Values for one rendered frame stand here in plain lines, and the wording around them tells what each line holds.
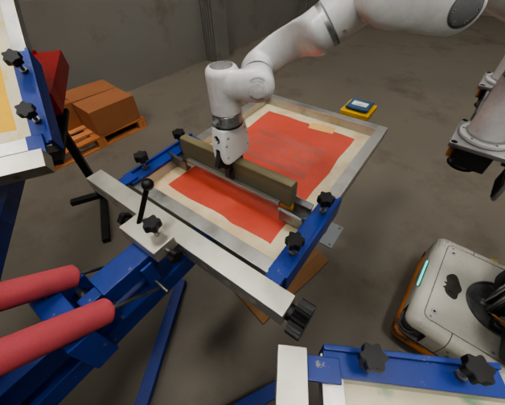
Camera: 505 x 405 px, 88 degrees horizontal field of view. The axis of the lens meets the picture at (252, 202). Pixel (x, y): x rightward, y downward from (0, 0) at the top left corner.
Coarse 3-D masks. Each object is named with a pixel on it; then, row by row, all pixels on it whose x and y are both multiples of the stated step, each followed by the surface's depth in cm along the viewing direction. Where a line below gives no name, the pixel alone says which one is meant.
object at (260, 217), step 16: (320, 144) 101; (336, 144) 100; (320, 160) 94; (336, 160) 94; (288, 176) 88; (320, 176) 88; (240, 192) 83; (304, 192) 83; (224, 208) 79; (240, 208) 79; (256, 208) 79; (272, 208) 78; (240, 224) 74; (256, 224) 74; (272, 224) 74; (272, 240) 70
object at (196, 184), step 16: (272, 112) 118; (256, 128) 110; (272, 128) 109; (288, 128) 109; (304, 128) 109; (256, 160) 95; (192, 176) 89; (208, 176) 89; (192, 192) 84; (208, 192) 84; (224, 192) 84
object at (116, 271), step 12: (132, 252) 59; (144, 252) 59; (108, 264) 57; (120, 264) 57; (132, 264) 57; (144, 264) 58; (156, 264) 62; (96, 276) 55; (108, 276) 55; (120, 276) 55; (132, 276) 57; (96, 288) 53; (108, 288) 53; (120, 288) 55
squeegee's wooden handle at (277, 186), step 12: (192, 144) 79; (204, 144) 78; (192, 156) 83; (204, 156) 79; (216, 168) 79; (240, 168) 71; (252, 168) 69; (264, 168) 69; (240, 180) 75; (252, 180) 71; (264, 180) 68; (276, 180) 66; (288, 180) 65; (264, 192) 72; (276, 192) 69; (288, 192) 66; (288, 204) 69
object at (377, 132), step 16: (272, 96) 122; (304, 112) 115; (320, 112) 110; (336, 112) 110; (352, 128) 106; (368, 128) 102; (384, 128) 101; (368, 144) 94; (352, 160) 88; (160, 176) 89; (352, 176) 82; (160, 192) 79; (336, 192) 77; (176, 208) 75; (192, 224) 70; (208, 224) 70; (224, 240) 67; (240, 240) 66; (240, 256) 64; (256, 256) 63
